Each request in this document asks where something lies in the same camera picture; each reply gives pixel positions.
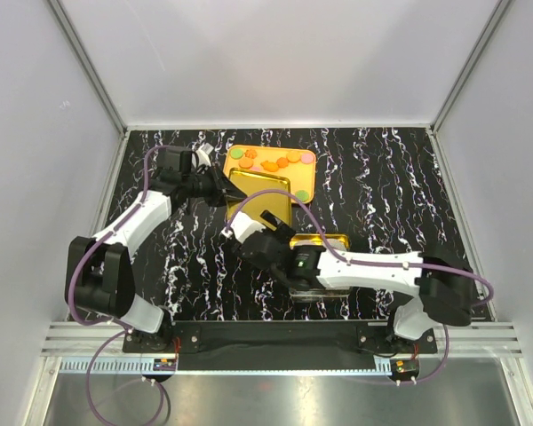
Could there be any orange swirl cookie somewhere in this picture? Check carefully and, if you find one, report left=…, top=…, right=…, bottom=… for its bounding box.
left=245, top=149, right=257, bottom=159
left=276, top=157, right=289, bottom=169

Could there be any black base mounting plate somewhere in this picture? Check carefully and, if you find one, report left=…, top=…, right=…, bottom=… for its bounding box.
left=123, top=320, right=437, bottom=373

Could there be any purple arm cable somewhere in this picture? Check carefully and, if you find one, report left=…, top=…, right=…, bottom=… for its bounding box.
left=226, top=189, right=494, bottom=385
left=66, top=145, right=174, bottom=422

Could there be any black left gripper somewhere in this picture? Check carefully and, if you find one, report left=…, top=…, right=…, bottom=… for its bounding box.
left=183, top=162, right=248, bottom=208

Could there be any green embossed round cookie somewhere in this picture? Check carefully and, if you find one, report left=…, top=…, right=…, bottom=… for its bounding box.
left=295, top=190, right=310, bottom=202

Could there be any orange swirl cookie left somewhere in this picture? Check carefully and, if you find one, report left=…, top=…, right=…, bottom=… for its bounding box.
left=245, top=149, right=257, bottom=159

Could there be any orange swirl cookie centre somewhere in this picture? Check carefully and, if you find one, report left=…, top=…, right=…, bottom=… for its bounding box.
left=276, top=157, right=289, bottom=169

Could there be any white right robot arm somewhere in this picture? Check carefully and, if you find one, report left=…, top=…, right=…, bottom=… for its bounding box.
left=222, top=211, right=475, bottom=352

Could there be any yellow plastic tray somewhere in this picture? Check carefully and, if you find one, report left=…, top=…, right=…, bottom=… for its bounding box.
left=223, top=145, right=316, bottom=204

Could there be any yellow dotted cookie top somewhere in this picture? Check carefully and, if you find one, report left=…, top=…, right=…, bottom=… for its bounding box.
left=286, top=151, right=301, bottom=164

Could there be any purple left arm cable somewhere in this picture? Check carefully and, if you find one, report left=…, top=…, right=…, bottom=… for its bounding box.
left=66, top=145, right=174, bottom=422

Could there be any gold tin lid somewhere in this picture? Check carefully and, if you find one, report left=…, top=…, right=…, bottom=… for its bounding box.
left=228, top=168, right=292, bottom=229

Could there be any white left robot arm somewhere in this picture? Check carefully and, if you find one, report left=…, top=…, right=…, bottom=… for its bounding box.
left=65, top=144, right=246, bottom=351

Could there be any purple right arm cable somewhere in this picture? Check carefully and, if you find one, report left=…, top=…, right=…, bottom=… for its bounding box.
left=226, top=189, right=494, bottom=385

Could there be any yellow dotted sandwich cookie left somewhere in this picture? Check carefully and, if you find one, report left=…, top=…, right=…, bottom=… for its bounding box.
left=239, top=158, right=253, bottom=169

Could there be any gold cookie tin box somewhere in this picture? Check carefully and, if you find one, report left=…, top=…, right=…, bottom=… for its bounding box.
left=289, top=234, right=350, bottom=303

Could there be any yellow cat-shaped cookie centre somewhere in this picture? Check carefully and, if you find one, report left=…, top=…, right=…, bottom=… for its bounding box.
left=261, top=162, right=279, bottom=172

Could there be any pink round cookie right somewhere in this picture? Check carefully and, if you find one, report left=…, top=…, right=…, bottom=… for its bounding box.
left=301, top=153, right=314, bottom=164

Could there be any green round cookie top-left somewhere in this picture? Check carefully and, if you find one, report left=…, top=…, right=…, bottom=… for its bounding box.
left=228, top=148, right=244, bottom=160

